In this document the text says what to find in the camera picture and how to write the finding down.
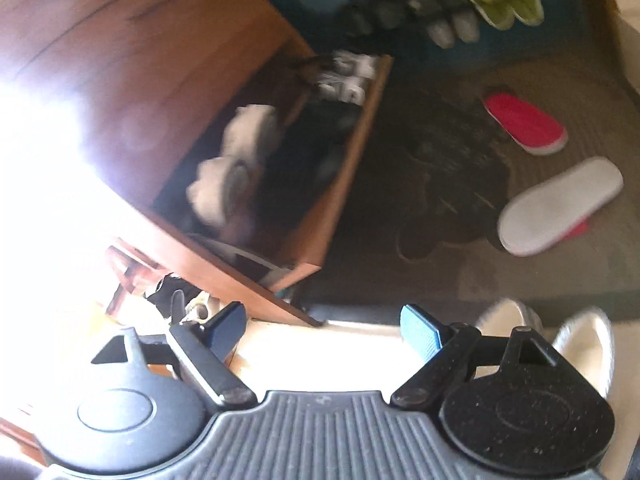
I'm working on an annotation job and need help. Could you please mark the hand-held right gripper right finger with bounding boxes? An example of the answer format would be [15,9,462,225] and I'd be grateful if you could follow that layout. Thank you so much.
[390,304,576,409]

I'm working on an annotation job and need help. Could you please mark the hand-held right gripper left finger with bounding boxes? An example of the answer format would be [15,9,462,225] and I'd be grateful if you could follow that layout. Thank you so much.
[90,301,259,407]

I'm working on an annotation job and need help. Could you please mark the red slipper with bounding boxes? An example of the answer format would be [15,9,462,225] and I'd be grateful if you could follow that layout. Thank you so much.
[482,91,569,156]
[497,156,625,257]

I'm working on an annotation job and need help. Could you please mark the wooden shoe cabinet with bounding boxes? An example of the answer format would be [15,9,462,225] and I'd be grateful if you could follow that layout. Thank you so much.
[0,0,395,328]

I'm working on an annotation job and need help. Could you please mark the dark door mat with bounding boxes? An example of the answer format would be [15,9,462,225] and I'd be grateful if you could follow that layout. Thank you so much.
[295,54,640,328]

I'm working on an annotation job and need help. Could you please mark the dark shoe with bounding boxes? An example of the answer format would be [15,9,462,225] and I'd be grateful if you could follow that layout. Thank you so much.
[145,272,202,318]

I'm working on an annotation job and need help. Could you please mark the grey bear slipper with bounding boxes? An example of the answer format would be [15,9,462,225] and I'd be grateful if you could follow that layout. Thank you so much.
[474,298,546,342]
[551,307,617,402]

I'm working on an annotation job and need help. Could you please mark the wooden door frame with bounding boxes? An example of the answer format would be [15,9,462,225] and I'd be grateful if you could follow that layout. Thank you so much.
[589,0,632,88]

